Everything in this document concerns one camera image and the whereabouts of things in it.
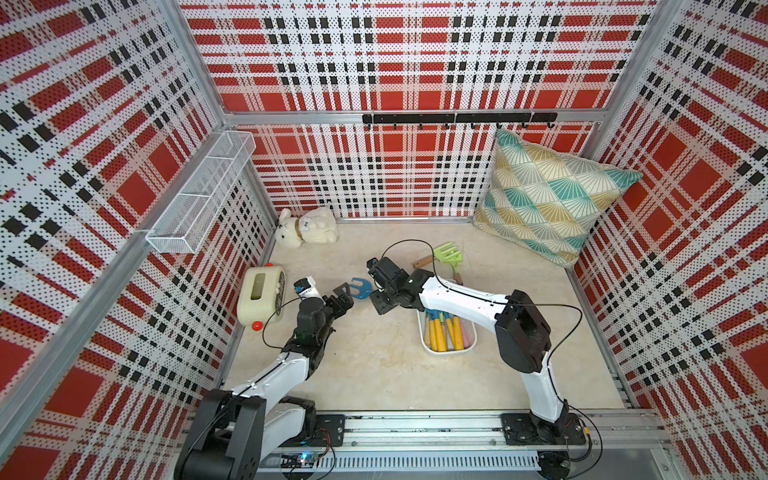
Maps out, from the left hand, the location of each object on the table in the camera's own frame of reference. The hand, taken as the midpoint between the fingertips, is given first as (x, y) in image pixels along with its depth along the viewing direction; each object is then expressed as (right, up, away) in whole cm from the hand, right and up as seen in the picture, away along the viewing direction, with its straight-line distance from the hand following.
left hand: (343, 289), depth 88 cm
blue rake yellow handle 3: (+29, -13, -2) cm, 32 cm away
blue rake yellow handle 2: (+27, -8, +1) cm, 28 cm away
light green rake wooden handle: (+34, +10, +19) cm, 40 cm away
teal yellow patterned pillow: (+62, +27, +2) cm, 68 cm away
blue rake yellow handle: (+34, -14, -3) cm, 37 cm away
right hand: (+13, -2, +1) cm, 13 cm away
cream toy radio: (-25, -2, 0) cm, 25 cm away
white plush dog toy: (-13, +21, +16) cm, 29 cm away
